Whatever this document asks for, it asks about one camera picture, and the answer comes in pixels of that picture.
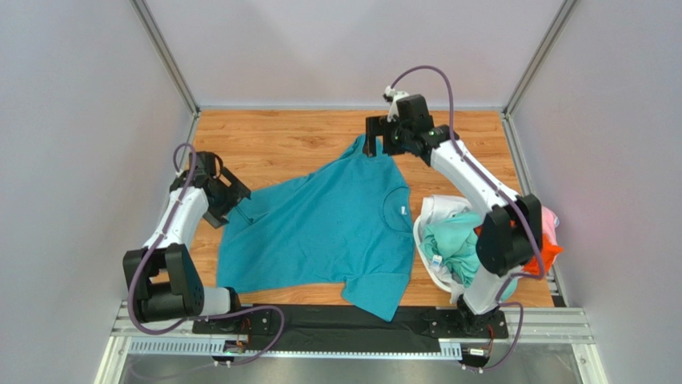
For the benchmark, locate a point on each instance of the pink t-shirt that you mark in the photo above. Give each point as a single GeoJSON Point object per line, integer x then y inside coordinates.
{"type": "Point", "coordinates": [549, 223]}

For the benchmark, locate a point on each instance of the teal blue t-shirt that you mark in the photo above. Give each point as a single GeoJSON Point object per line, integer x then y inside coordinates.
{"type": "Point", "coordinates": [347, 222]}

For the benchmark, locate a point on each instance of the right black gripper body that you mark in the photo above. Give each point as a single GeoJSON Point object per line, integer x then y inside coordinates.
{"type": "Point", "coordinates": [380, 126]}

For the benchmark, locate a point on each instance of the mint green t-shirt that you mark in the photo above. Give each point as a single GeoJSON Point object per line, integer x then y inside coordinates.
{"type": "Point", "coordinates": [453, 245]}

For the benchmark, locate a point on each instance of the white t-shirt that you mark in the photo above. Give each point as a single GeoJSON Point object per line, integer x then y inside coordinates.
{"type": "Point", "coordinates": [442, 205]}

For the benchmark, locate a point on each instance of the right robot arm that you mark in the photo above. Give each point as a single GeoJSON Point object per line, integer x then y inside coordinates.
{"type": "Point", "coordinates": [510, 225]}

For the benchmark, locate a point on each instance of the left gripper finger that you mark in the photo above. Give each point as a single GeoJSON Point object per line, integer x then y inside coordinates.
{"type": "Point", "coordinates": [236, 189]}
{"type": "Point", "coordinates": [216, 216]}

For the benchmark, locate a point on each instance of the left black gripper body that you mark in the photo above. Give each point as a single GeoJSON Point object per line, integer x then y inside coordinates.
{"type": "Point", "coordinates": [226, 202]}

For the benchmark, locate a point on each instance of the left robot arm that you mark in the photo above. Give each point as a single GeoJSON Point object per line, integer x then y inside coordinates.
{"type": "Point", "coordinates": [161, 277]}

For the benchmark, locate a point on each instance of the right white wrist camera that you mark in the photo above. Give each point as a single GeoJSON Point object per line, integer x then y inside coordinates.
{"type": "Point", "coordinates": [392, 96]}

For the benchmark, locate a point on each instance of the orange t-shirt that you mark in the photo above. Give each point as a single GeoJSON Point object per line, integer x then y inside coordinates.
{"type": "Point", "coordinates": [546, 258]}

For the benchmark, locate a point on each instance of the aluminium frame rail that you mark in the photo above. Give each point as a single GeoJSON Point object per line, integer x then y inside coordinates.
{"type": "Point", "coordinates": [481, 342]}

